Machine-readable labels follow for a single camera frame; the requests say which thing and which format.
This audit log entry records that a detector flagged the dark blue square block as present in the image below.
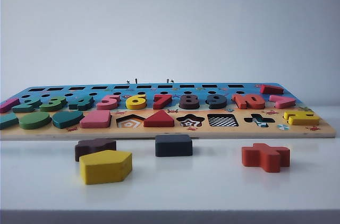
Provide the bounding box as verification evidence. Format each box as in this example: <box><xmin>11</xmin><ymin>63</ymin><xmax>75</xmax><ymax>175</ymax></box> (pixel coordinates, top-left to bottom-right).
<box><xmin>155</xmin><ymin>134</ymin><xmax>193</xmax><ymax>158</ymax></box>

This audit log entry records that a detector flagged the red number seven piece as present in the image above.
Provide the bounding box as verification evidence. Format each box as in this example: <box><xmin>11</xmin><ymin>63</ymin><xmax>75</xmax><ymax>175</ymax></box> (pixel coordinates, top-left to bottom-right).
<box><xmin>153</xmin><ymin>93</ymin><xmax>176</xmax><ymax>110</ymax></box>

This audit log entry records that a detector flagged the brown number eight piece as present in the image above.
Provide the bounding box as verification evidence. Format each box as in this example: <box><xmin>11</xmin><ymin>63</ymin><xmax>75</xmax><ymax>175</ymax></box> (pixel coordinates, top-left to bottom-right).
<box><xmin>178</xmin><ymin>93</ymin><xmax>202</xmax><ymax>110</ymax></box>

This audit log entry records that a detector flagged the red triangle puzzle piece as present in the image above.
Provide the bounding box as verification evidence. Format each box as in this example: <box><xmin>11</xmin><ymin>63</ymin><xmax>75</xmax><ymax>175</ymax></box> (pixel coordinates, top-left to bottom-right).
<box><xmin>143</xmin><ymin>109</ymin><xmax>175</xmax><ymax>128</ymax></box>

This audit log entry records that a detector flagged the yellow number six piece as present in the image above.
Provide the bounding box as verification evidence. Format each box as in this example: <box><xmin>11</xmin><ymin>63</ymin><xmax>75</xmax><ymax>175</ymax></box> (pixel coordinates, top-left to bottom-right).
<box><xmin>125</xmin><ymin>93</ymin><xmax>148</xmax><ymax>110</ymax></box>

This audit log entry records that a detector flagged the dark blue number nine piece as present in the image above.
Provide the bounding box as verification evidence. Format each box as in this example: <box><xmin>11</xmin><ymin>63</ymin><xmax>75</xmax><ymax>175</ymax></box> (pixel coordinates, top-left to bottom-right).
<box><xmin>208</xmin><ymin>93</ymin><xmax>228</xmax><ymax>110</ymax></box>

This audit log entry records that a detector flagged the pink number five piece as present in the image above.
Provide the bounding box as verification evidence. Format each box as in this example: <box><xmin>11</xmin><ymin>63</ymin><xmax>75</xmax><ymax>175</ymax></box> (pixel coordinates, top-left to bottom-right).
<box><xmin>96</xmin><ymin>94</ymin><xmax>122</xmax><ymax>110</ymax></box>

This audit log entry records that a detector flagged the orange number ten piece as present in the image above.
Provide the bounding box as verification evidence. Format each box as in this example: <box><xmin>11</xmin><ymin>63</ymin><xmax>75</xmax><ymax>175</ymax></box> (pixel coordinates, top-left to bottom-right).
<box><xmin>232</xmin><ymin>93</ymin><xmax>266</xmax><ymax>110</ymax></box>

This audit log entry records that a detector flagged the colourful wooden puzzle board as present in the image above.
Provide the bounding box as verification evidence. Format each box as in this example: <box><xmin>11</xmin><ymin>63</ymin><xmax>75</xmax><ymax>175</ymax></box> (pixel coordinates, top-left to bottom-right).
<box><xmin>0</xmin><ymin>82</ymin><xmax>337</xmax><ymax>141</ymax></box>

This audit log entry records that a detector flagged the pink square puzzle piece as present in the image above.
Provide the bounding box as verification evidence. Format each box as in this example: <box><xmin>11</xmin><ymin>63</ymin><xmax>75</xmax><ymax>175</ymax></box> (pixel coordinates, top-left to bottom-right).
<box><xmin>79</xmin><ymin>109</ymin><xmax>112</xmax><ymax>129</ymax></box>

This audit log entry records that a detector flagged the teal number four piece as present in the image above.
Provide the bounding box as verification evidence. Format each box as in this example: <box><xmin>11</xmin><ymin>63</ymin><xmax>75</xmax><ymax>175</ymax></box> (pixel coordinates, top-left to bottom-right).
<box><xmin>67</xmin><ymin>96</ymin><xmax>96</xmax><ymax>111</ymax></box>

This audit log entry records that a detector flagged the brown star block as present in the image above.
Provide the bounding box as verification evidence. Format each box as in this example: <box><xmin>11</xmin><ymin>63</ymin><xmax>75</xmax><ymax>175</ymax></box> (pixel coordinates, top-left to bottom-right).
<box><xmin>74</xmin><ymin>138</ymin><xmax>117</xmax><ymax>162</ymax></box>

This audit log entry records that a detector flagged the yellow pentagon block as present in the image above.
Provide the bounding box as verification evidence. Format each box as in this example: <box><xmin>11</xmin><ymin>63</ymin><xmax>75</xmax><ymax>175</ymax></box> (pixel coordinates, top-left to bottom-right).
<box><xmin>79</xmin><ymin>150</ymin><xmax>133</xmax><ymax>185</ymax></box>

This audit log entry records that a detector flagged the red bar sign piece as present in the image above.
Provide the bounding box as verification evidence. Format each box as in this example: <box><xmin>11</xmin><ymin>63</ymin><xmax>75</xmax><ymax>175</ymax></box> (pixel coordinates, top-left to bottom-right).
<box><xmin>259</xmin><ymin>84</ymin><xmax>284</xmax><ymax>95</ymax></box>

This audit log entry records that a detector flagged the teal rounded puzzle piece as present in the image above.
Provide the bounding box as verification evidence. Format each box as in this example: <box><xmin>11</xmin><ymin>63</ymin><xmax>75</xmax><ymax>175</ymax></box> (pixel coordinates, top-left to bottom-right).
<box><xmin>52</xmin><ymin>110</ymin><xmax>84</xmax><ymax>130</ymax></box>

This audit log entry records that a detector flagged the orange cross block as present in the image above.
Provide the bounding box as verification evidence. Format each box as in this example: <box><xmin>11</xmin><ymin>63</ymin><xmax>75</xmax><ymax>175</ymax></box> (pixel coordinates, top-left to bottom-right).
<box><xmin>241</xmin><ymin>143</ymin><xmax>291</xmax><ymax>174</ymax></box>

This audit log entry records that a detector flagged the pink sign puzzle piece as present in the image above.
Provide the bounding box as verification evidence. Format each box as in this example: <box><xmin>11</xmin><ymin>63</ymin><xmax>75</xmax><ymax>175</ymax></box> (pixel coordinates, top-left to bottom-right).
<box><xmin>269</xmin><ymin>94</ymin><xmax>297</xmax><ymax>109</ymax></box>

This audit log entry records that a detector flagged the green number three piece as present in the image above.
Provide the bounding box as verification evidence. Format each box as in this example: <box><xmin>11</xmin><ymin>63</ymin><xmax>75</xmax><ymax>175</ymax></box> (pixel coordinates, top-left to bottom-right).
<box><xmin>39</xmin><ymin>96</ymin><xmax>67</xmax><ymax>113</ymax></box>

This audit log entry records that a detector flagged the yellow sign puzzle piece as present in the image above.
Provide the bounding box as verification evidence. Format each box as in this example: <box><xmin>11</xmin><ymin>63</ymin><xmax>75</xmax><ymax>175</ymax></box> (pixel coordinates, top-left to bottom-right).
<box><xmin>283</xmin><ymin>111</ymin><xmax>320</xmax><ymax>126</ymax></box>

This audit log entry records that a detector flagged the green oval puzzle piece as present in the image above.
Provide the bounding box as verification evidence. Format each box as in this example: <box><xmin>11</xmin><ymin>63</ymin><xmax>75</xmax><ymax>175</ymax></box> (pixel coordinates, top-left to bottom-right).
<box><xmin>18</xmin><ymin>111</ymin><xmax>52</xmax><ymax>130</ymax></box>

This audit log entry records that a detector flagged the teal number two piece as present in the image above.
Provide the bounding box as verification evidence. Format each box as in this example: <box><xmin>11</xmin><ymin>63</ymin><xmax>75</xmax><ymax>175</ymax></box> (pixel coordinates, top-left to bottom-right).
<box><xmin>12</xmin><ymin>96</ymin><xmax>42</xmax><ymax>113</ymax></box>

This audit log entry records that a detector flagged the pink number one piece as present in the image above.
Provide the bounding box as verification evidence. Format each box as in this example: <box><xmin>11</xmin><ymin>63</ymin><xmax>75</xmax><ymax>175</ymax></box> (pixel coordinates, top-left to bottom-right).
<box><xmin>0</xmin><ymin>97</ymin><xmax>21</xmax><ymax>114</ymax></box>

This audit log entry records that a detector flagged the teal rectangle puzzle piece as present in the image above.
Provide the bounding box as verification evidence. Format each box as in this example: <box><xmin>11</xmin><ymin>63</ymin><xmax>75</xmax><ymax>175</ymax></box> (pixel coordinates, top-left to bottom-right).
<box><xmin>0</xmin><ymin>113</ymin><xmax>20</xmax><ymax>131</ymax></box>

